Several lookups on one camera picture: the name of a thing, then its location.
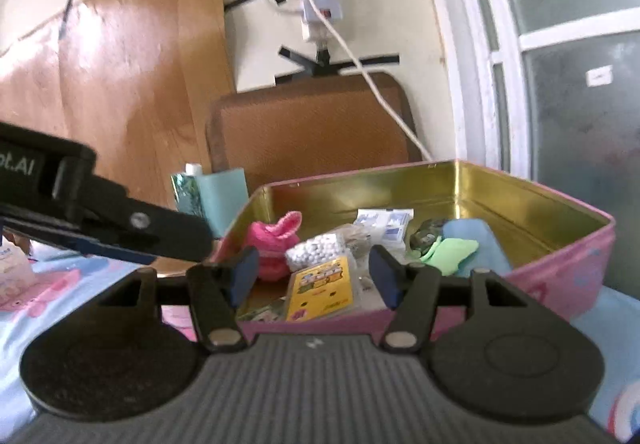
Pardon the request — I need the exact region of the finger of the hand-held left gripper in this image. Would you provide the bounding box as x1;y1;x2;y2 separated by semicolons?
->
52;159;215;262
0;216;201;265

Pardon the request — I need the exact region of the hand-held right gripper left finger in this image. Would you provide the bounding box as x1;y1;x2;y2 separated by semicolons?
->
75;246;261;355

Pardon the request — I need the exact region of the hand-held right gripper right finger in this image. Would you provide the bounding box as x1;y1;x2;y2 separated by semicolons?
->
367;244;551;355

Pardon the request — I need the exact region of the pink knitted sock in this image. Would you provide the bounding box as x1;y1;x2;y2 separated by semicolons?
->
244;211;303;281

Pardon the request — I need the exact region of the white tissue packets blue print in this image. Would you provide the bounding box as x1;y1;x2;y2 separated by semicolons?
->
352;208;415;252

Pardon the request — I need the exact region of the dark green packet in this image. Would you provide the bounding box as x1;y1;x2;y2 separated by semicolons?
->
409;218;451;257

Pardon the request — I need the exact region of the yellow cartoon packet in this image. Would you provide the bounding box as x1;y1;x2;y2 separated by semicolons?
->
285;256;363;322

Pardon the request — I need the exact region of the green cloth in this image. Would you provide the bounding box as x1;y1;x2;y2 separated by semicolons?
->
420;236;480;275

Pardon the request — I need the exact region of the clear bag of white beads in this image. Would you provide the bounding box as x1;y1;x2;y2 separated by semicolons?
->
285;232;358;271

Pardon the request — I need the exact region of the blue plastic pouch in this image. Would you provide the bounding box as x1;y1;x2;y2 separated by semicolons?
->
440;218;513;277

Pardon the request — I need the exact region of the pink tin box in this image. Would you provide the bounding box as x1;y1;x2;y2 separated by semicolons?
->
207;160;617;340

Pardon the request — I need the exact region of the green drink carton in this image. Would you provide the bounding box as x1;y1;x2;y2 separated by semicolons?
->
171;163;206;225

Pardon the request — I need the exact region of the teal paper box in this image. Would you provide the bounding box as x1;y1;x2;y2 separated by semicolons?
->
192;168;249;239

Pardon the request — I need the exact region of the white tissue pack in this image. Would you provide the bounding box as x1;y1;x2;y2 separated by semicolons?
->
0;244;38;309

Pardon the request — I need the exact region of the wooden board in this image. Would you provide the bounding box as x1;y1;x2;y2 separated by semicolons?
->
0;0;236;219

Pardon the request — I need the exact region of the brown chair back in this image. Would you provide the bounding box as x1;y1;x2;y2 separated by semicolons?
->
205;71;426;195

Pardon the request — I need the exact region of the black tape cross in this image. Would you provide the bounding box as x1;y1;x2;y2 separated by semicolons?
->
277;45;401;79

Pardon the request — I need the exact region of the printed blanket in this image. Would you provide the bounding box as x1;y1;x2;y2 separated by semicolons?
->
0;244;640;444

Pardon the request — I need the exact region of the white cable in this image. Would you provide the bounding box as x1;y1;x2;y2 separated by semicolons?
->
300;0;435;162

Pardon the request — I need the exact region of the white window frame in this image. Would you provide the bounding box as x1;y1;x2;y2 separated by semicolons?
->
415;0;640;305

